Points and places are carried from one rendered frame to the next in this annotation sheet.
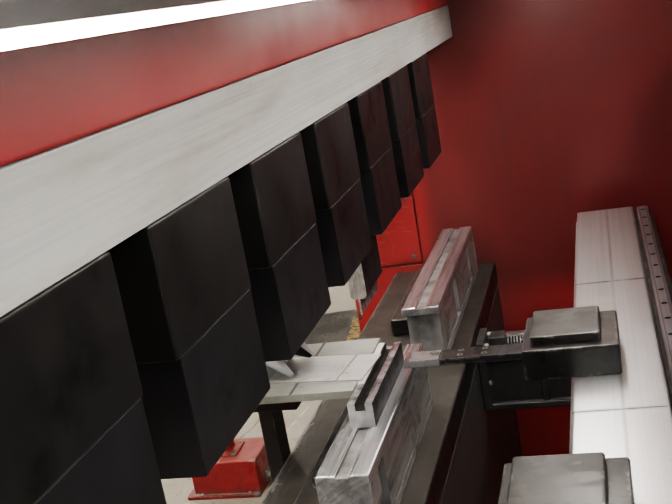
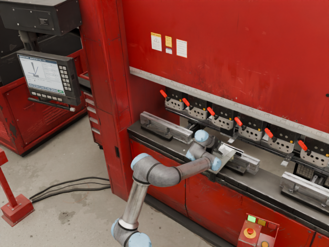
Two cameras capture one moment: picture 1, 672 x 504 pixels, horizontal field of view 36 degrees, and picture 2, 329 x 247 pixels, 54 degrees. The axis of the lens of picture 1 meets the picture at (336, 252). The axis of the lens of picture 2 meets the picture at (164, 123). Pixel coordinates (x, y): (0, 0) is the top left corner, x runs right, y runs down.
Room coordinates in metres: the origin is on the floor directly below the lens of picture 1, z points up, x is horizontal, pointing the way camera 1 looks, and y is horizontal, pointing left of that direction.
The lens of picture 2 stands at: (0.90, 1.74, 2.49)
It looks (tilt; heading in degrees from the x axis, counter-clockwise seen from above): 36 degrees down; 294
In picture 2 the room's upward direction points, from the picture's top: 3 degrees counter-clockwise
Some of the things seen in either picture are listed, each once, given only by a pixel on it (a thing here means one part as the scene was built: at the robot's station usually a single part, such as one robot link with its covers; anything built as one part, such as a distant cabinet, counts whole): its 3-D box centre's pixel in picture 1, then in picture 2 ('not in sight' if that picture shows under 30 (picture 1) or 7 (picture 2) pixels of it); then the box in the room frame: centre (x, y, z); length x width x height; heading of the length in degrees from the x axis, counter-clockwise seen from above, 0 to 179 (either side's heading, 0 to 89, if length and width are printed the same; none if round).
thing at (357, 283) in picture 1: (363, 265); (227, 131); (1.23, -0.03, 1.13); 0.10 x 0.02 x 0.10; 164
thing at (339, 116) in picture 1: (307, 195); (252, 124); (1.06, 0.02, 1.26); 0.15 x 0.09 x 0.17; 164
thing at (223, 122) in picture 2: (348, 159); (224, 114); (1.26, -0.04, 1.26); 0.15 x 0.09 x 0.17; 164
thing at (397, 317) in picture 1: (419, 299); (156, 132); (1.83, -0.14, 0.89); 0.30 x 0.05 x 0.03; 164
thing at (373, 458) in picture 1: (382, 436); (231, 156); (1.18, -0.02, 0.92); 0.39 x 0.06 x 0.10; 164
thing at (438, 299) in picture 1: (444, 287); (165, 127); (1.76, -0.18, 0.92); 0.50 x 0.06 x 0.10; 164
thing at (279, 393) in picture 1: (270, 373); (215, 157); (1.27, 0.11, 1.00); 0.26 x 0.18 x 0.01; 74
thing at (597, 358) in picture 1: (508, 345); (238, 133); (1.18, -0.19, 1.01); 0.26 x 0.12 x 0.05; 74
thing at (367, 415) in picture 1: (377, 381); (229, 148); (1.20, -0.02, 0.99); 0.20 x 0.03 x 0.03; 164
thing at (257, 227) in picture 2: not in sight; (257, 237); (0.90, 0.46, 0.75); 0.20 x 0.16 x 0.18; 175
